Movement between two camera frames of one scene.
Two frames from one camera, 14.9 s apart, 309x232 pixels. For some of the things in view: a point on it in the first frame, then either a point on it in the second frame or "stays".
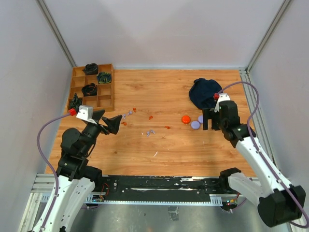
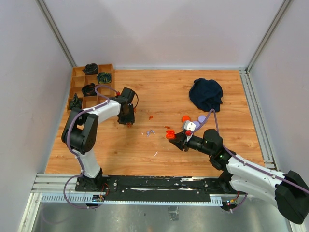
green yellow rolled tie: (104, 78) stays
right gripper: (207, 114) -> (181, 141)
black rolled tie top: (91, 68) stays
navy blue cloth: (202, 93) stays
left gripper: (113, 123) -> (131, 119)
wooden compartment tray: (96, 90) stays
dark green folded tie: (76, 102) stays
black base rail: (163, 189) stays
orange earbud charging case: (186, 119) -> (170, 134)
